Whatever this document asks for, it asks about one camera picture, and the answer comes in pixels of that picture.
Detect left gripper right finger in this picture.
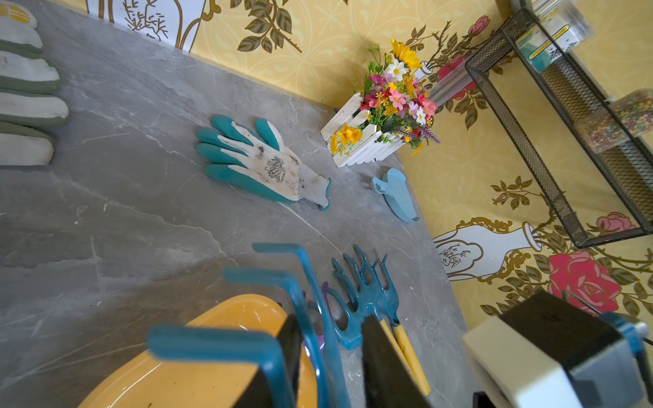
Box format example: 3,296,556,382
362,316,430,408

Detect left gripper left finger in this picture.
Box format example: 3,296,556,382
234,314,302,407

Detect teal rake yellow handle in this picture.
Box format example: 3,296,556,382
354,245,431,396
146,243,351,407
321,257,400,351

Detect purple rake pink handle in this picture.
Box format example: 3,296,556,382
303,282,331,351

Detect yellow plastic storage tray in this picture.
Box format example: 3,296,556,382
80,294,287,407

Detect flower bouquet white fence box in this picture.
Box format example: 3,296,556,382
321,39,440,168

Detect light blue plastic dustpan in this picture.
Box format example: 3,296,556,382
371,168,420,224

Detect teal white garden glove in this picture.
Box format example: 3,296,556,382
196,116,331,211

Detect clear bottle colourful beads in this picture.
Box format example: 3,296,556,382
575,88,652,154

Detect beige grey work glove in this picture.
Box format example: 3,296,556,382
1,1,70,167

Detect black wire mesh basket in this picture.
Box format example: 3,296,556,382
453,1,652,248

